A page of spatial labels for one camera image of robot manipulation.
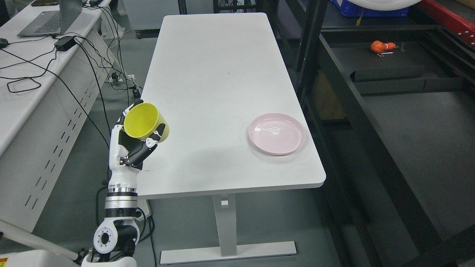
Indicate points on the black phone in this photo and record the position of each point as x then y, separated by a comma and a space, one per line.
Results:
39, 3

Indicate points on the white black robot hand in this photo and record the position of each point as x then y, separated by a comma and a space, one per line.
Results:
127, 154

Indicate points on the black metal shelf rack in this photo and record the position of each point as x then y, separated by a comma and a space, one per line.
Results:
395, 131

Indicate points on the pink plastic plate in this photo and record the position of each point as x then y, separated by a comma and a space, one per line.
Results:
276, 134

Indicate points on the red metal beam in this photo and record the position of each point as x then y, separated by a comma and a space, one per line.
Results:
453, 22

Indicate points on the black power adapter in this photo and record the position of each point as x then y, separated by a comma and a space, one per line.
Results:
65, 43

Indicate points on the white table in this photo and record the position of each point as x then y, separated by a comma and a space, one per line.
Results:
210, 76

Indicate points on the grey laptop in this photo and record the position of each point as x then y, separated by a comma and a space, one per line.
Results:
53, 23

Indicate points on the black computer mouse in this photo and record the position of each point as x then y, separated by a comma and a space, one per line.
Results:
3, 43

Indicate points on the white side desk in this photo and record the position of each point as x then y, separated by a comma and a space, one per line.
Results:
45, 97

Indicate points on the orange toy on shelf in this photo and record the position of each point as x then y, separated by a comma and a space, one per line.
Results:
380, 47

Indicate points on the yellow plastic cup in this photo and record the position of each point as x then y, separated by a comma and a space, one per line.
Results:
145, 121

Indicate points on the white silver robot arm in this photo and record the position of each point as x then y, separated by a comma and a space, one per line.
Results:
117, 236

